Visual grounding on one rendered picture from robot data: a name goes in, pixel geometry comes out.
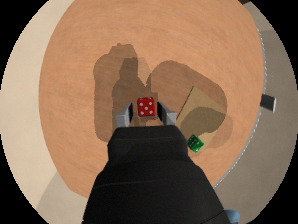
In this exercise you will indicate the tan square mat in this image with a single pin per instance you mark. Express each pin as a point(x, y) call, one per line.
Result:
point(201, 116)

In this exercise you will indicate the red die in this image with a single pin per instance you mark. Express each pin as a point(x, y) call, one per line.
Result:
point(146, 106)

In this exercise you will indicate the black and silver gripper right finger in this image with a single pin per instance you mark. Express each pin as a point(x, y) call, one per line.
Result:
point(165, 115)

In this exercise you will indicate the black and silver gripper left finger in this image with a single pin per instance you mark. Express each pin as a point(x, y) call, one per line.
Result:
point(125, 117)

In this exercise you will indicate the green die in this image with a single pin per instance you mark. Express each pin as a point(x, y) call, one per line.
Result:
point(194, 143)

